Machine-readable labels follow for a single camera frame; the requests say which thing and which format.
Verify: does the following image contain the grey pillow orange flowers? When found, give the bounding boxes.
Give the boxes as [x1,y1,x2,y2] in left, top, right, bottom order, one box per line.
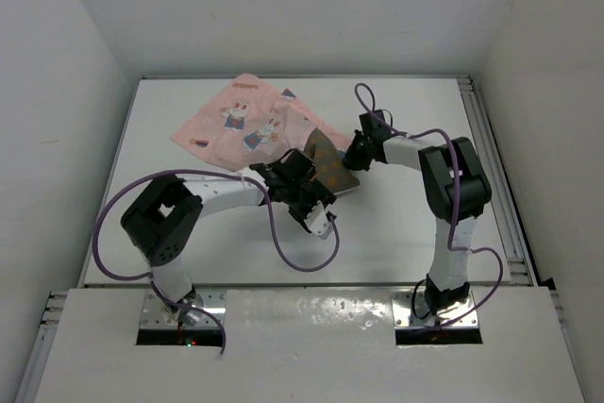
[303,128,361,195]

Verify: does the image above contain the pink bunny pillowcase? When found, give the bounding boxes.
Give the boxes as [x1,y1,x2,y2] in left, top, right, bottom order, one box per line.
[171,74,351,171]

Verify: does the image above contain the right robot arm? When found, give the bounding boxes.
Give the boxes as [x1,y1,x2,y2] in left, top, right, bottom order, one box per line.
[344,110,492,316]

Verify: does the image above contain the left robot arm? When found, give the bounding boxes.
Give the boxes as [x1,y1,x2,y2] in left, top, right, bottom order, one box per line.
[121,150,336,303]

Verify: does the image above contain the white front cover panel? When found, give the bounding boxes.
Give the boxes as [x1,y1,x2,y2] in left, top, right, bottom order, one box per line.
[36,287,583,402]

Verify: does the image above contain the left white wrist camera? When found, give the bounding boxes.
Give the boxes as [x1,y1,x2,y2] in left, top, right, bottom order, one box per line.
[303,202,333,240]

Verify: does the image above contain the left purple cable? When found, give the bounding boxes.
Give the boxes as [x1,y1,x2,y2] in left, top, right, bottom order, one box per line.
[92,167,342,356]

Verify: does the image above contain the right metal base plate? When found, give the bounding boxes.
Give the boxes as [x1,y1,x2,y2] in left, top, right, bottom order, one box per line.
[391,287,479,329]

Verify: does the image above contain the metal base plate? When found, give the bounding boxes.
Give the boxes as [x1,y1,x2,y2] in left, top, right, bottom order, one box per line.
[140,291,227,330]
[391,287,479,329]

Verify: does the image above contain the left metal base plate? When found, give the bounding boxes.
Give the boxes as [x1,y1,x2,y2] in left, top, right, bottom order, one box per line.
[140,291,227,330]

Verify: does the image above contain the right aluminium rail frame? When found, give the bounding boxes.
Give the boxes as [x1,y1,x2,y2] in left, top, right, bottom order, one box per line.
[457,76,538,286]

